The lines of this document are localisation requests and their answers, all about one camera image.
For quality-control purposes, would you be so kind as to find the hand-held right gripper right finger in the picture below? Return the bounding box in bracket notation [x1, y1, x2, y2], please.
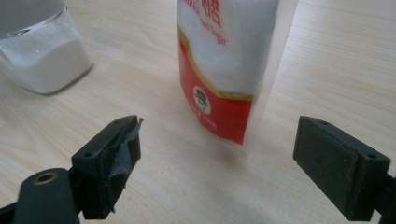
[292, 115, 392, 222]

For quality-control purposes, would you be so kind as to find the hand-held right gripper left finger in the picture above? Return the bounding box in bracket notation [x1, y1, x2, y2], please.
[71, 115, 144, 220]

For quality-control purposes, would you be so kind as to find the glass jar with white lid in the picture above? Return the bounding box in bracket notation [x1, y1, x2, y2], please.
[0, 0, 93, 95]

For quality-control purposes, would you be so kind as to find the red and white sugar bag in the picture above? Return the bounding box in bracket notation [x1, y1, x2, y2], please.
[176, 0, 301, 147]

